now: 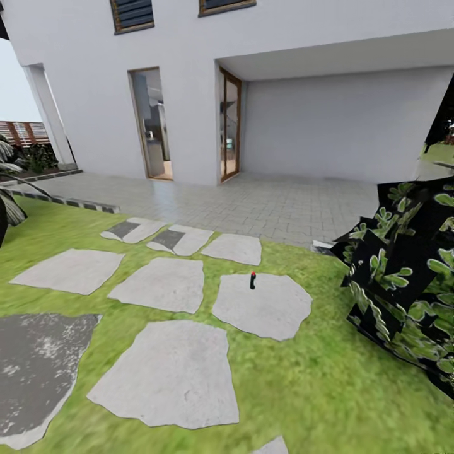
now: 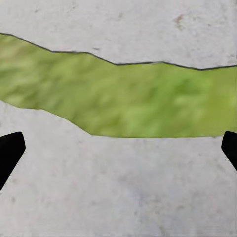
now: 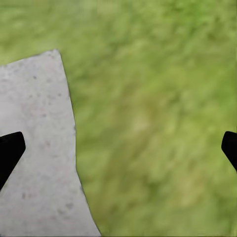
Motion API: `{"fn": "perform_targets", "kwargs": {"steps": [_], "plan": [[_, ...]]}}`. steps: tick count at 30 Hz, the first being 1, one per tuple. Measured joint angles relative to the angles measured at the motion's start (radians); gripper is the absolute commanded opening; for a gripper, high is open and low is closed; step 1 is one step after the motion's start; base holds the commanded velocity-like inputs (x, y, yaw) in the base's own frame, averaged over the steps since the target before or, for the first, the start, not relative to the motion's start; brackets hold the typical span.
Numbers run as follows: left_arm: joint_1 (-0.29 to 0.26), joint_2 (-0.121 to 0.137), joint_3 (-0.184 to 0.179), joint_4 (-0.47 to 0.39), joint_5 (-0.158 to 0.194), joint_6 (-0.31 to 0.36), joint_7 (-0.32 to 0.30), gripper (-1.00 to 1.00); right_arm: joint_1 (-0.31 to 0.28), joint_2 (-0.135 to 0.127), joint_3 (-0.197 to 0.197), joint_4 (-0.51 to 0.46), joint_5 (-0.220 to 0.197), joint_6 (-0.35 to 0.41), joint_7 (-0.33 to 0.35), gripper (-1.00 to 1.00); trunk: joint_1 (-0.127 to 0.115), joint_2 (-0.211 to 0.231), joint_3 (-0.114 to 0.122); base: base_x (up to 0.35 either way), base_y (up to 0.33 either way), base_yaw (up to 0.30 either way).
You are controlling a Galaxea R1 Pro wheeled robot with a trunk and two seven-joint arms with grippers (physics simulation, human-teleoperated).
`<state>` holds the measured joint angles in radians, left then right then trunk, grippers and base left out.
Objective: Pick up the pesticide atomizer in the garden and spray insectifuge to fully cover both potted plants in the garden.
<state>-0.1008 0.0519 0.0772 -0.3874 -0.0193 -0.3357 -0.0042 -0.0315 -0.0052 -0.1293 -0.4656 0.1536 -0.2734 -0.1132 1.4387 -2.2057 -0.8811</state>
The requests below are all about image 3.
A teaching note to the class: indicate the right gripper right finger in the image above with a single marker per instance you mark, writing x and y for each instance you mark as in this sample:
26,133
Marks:
229,147

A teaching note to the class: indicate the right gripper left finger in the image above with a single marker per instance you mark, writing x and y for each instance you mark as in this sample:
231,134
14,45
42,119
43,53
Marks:
12,147

